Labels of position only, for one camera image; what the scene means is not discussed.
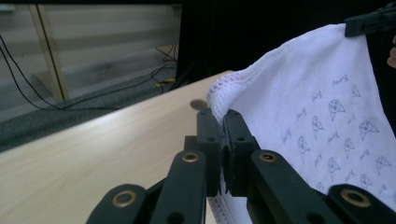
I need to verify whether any round dark table grommet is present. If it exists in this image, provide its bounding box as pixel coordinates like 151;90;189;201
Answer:
190;98;208;112

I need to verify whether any black hanging wall cable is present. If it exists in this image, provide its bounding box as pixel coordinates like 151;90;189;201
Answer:
0;34;148;112

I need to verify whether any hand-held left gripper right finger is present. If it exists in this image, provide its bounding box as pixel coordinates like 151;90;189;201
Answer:
222;108;262;198

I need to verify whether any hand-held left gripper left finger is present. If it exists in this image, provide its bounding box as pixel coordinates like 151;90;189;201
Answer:
196;107;224;198

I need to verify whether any black floor cable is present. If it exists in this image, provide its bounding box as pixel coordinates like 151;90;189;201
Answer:
118;42;179;94

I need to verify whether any yellow cable plug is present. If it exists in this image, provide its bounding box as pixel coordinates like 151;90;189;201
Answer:
155;77;177;89

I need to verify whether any white printed towel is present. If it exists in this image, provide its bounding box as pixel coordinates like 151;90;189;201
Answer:
205;23;396;224

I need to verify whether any black curtain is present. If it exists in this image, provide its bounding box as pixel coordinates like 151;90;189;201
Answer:
175;0;396;134

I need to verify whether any light wooden wall post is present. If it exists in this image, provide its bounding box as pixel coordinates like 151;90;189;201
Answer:
28;4;70;103

